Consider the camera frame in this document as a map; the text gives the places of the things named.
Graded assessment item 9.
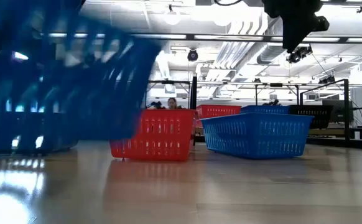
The black ceiling light rail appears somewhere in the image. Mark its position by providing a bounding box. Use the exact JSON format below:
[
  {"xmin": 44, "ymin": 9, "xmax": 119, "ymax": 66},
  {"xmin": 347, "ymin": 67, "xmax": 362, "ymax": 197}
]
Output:
[{"xmin": 40, "ymin": 32, "xmax": 362, "ymax": 44}]

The grey ventilation duct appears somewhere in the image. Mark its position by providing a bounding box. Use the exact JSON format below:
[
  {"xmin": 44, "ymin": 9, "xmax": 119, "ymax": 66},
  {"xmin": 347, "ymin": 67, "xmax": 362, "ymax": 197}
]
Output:
[{"xmin": 256, "ymin": 43, "xmax": 290, "ymax": 65}]

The blue basket with printed label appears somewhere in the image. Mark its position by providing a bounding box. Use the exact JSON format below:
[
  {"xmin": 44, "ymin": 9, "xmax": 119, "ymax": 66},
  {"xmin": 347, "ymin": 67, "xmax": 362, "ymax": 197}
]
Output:
[{"xmin": 0, "ymin": 0, "xmax": 164, "ymax": 156}]

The black right camera cable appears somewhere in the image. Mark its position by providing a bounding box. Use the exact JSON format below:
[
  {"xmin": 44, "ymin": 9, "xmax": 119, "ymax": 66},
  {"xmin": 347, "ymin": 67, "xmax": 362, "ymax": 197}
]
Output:
[{"xmin": 213, "ymin": 0, "xmax": 244, "ymax": 7}]

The red plastic basket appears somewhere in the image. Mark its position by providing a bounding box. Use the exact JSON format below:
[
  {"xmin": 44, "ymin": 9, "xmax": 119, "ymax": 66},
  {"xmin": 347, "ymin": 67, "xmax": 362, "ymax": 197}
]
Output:
[
  {"xmin": 108, "ymin": 108, "xmax": 198, "ymax": 162},
  {"xmin": 195, "ymin": 104, "xmax": 243, "ymax": 129}
]

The round white ceiling lamp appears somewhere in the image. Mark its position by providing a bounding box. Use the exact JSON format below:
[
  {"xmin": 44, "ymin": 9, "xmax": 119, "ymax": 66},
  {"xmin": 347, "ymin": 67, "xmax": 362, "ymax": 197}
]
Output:
[
  {"xmin": 212, "ymin": 11, "xmax": 231, "ymax": 27},
  {"xmin": 163, "ymin": 9, "xmax": 182, "ymax": 26}
]

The blue plastic basket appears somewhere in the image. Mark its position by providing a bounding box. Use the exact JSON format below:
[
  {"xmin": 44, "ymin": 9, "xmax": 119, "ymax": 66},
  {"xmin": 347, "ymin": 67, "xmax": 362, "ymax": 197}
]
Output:
[
  {"xmin": 240, "ymin": 105, "xmax": 291, "ymax": 114},
  {"xmin": 200, "ymin": 112, "xmax": 315, "ymax": 161}
]

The black track spotlight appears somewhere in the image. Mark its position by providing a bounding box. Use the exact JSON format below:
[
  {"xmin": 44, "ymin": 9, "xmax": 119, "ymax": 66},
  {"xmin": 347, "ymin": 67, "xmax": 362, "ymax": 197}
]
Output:
[
  {"xmin": 318, "ymin": 75, "xmax": 336, "ymax": 85},
  {"xmin": 285, "ymin": 45, "xmax": 313, "ymax": 65}
]

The black monitor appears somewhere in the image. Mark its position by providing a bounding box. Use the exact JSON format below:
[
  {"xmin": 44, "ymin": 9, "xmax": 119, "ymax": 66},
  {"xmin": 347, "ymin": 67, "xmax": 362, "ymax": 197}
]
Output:
[{"xmin": 322, "ymin": 98, "xmax": 353, "ymax": 124}]

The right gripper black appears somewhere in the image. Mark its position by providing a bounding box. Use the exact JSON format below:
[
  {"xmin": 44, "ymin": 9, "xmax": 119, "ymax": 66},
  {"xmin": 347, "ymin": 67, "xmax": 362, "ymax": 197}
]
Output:
[{"xmin": 261, "ymin": 0, "xmax": 330, "ymax": 54}]

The black aluminium rig frame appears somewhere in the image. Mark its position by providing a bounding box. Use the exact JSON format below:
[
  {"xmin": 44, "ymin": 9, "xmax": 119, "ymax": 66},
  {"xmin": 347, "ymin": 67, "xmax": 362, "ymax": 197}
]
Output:
[{"xmin": 145, "ymin": 80, "xmax": 362, "ymax": 141}]

